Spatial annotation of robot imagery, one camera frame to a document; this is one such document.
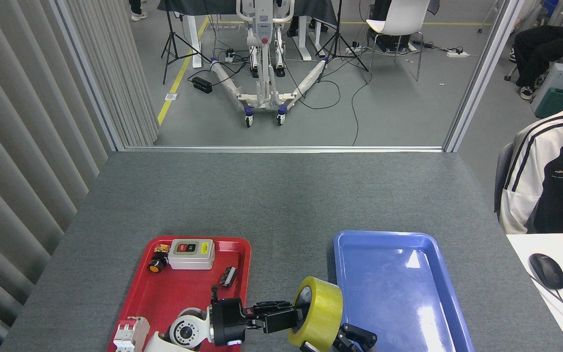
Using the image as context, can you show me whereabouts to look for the white desk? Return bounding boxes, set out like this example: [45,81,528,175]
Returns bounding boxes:
[506,233,563,352]

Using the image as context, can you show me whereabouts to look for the grey vertical blinds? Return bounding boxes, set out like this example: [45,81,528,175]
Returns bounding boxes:
[0,0,160,352]

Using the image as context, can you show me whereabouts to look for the seated person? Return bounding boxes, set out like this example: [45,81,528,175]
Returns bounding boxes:
[508,0,563,101]

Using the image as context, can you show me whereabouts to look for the silver rail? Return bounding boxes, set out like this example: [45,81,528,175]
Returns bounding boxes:
[124,145,446,153]

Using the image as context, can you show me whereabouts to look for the grey and green case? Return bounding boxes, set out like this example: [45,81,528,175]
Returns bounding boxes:
[531,63,563,119]

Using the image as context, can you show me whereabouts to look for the person in white jacket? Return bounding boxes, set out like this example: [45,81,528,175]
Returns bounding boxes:
[499,97,563,234]

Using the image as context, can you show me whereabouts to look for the black floor cable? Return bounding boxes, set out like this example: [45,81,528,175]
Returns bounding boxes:
[281,61,371,146]

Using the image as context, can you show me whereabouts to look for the orange and black push button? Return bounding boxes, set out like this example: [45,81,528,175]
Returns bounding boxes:
[148,244,171,273]

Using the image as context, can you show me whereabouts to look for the white and red circuit breaker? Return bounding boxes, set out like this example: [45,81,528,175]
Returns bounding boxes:
[112,316,151,352]

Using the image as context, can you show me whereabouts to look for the red plastic tray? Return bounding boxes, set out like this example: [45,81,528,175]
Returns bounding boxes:
[107,236,252,352]

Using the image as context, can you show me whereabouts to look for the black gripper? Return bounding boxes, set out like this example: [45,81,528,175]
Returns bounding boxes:
[209,286,378,352]

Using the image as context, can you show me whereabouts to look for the silver post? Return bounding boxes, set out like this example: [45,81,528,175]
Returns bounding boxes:
[443,0,526,153]
[49,0,127,152]

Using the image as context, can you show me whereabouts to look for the black tripod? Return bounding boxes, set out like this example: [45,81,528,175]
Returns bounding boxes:
[161,10,212,85]
[316,0,369,83]

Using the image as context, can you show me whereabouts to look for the blue plastic tray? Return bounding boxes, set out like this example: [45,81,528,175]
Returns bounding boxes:
[334,231,475,352]

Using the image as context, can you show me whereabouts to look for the grey two-button switch box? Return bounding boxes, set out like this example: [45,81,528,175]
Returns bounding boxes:
[168,239,215,270]

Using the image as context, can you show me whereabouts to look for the small black rocker switch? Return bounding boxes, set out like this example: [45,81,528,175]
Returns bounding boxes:
[219,266,238,287]

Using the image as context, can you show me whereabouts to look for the white stand on wheels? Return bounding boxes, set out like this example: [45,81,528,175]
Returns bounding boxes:
[210,0,329,128]

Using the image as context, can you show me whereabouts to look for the yellow tape roll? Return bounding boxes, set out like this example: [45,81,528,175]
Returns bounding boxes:
[288,276,344,352]

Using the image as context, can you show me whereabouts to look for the white chair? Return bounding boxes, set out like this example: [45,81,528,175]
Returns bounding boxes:
[362,0,432,82]

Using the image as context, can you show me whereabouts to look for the black computer mouse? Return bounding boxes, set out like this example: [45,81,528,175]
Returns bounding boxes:
[529,253,563,290]

